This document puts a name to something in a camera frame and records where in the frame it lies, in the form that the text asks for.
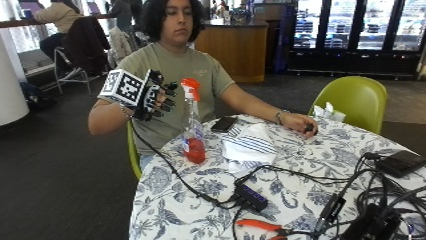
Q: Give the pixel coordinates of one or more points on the small black object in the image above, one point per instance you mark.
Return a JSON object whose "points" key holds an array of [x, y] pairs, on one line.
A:
{"points": [[309, 127]]}

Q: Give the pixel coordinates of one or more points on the white crumpled plastic bag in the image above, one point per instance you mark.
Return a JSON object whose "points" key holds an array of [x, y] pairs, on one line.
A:
{"points": [[329, 113]]}

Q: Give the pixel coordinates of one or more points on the dark wrist band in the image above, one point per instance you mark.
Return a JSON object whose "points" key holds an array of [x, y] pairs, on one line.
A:
{"points": [[127, 110]]}

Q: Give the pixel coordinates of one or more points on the the person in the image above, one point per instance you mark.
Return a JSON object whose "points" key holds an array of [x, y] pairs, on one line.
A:
{"points": [[177, 66]]}

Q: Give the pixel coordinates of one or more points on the white marker cube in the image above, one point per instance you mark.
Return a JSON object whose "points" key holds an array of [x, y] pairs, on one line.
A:
{"points": [[121, 87]]}

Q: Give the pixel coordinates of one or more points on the green plastic chair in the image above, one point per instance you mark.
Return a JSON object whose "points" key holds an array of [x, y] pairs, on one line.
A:
{"points": [[354, 100], [133, 156]]}

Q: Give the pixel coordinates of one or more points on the black smartphone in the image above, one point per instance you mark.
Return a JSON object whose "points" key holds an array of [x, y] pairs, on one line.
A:
{"points": [[224, 124]]}

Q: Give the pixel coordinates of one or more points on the spray bottle with red liquid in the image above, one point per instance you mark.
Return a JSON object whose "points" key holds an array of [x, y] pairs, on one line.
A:
{"points": [[195, 146]]}

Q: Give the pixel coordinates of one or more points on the white blue striped cloth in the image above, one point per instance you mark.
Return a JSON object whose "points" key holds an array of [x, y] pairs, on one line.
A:
{"points": [[248, 146]]}

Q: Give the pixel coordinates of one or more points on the white jacket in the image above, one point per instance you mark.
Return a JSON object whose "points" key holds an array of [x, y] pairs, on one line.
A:
{"points": [[120, 45]]}

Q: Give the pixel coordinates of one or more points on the wooden counter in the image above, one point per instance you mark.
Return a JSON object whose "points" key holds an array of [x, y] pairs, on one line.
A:
{"points": [[235, 50]]}

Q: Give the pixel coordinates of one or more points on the flat black box device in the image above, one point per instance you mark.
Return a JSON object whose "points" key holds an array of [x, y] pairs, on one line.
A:
{"points": [[401, 162]]}

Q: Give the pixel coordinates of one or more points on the metal chair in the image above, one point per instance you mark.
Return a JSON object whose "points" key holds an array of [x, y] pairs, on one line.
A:
{"points": [[67, 73]]}

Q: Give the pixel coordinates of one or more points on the black adapter block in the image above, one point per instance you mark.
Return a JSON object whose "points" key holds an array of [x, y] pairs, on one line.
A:
{"points": [[330, 210]]}

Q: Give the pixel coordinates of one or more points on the black hub with blue lights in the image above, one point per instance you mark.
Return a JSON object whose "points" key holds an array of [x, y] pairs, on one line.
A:
{"points": [[252, 197]]}

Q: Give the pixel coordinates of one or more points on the dark jacket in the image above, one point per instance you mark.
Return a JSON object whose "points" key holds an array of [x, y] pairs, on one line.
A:
{"points": [[87, 43]]}

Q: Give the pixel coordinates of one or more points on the blue floral tablecloth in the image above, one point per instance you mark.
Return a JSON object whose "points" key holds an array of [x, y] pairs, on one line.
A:
{"points": [[213, 186]]}

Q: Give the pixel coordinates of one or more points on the black bag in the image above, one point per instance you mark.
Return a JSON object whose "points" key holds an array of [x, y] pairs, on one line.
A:
{"points": [[35, 95]]}

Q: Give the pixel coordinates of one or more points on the glass door display fridge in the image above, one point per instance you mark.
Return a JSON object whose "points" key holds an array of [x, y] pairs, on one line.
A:
{"points": [[354, 33]]}

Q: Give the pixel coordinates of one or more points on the brown bar counter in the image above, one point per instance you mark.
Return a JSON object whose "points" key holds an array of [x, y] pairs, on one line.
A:
{"points": [[27, 22]]}

